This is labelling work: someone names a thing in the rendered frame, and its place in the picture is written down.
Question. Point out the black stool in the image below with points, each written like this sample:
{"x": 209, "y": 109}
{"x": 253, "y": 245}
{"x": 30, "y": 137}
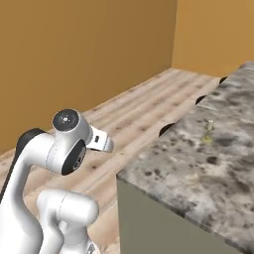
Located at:
{"x": 200, "y": 99}
{"x": 165, "y": 129}
{"x": 222, "y": 79}

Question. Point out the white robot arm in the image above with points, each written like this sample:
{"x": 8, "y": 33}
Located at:
{"x": 36, "y": 155}

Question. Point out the small pale yellow flower vase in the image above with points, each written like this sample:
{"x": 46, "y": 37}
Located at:
{"x": 208, "y": 133}

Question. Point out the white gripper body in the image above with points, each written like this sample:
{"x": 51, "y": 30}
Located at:
{"x": 108, "y": 142}

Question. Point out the grey island counter cabinet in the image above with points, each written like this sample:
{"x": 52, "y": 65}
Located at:
{"x": 142, "y": 218}

